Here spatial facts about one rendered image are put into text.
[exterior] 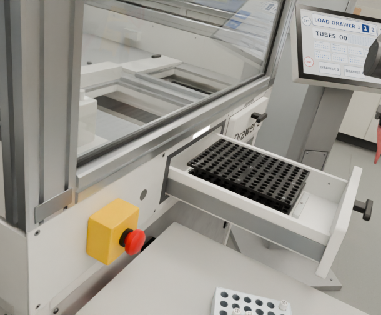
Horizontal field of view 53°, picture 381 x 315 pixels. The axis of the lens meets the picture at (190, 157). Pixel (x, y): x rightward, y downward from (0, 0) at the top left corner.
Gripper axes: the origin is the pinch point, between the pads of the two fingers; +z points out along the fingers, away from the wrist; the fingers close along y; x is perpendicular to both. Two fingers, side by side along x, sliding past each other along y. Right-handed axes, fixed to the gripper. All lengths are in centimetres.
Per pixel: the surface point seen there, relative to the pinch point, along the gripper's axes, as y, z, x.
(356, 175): 3.5, 7.0, -5.9
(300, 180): 13.4, 10.1, -0.5
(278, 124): 51, 56, -167
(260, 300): 10.9, 20.4, 25.9
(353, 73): 15, -1, -86
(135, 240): 29.6, 11.5, 36.4
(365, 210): 0.3, 8.8, 4.1
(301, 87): 44, 28, -167
